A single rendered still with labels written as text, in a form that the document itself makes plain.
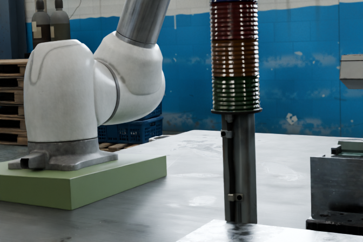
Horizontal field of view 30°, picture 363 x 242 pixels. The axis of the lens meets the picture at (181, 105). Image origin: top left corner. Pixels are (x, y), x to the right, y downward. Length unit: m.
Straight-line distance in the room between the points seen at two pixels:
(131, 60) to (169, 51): 6.23
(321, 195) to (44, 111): 0.65
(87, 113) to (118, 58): 0.17
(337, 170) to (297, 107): 6.07
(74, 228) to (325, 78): 5.89
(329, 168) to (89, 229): 0.42
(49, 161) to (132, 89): 0.27
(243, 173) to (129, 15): 0.80
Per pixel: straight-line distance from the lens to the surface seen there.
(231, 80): 0.82
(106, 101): 1.52
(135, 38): 1.58
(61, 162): 1.43
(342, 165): 1.05
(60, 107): 1.45
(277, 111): 7.21
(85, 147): 1.47
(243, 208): 0.86
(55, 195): 1.35
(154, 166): 1.55
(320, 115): 7.04
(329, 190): 1.06
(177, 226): 1.18
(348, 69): 1.33
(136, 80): 1.57
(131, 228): 1.18
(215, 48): 0.83
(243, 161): 0.85
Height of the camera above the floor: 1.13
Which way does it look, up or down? 6 degrees down
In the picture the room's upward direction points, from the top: 2 degrees counter-clockwise
